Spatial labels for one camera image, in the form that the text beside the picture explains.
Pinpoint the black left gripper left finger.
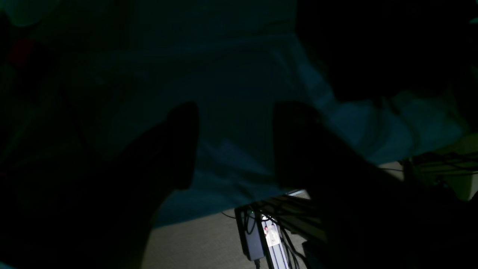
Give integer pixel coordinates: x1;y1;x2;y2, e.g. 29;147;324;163
1;102;199;269

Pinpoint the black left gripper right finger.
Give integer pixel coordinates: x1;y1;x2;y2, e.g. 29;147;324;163
273;102;477;269

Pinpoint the black power adapter brick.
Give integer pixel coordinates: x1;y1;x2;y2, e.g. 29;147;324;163
234;206;265;262

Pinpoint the teal table cloth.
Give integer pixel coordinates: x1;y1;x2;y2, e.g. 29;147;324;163
1;0;468;226

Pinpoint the aluminium frame rail with label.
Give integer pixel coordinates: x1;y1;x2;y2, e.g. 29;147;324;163
260;214;293;269

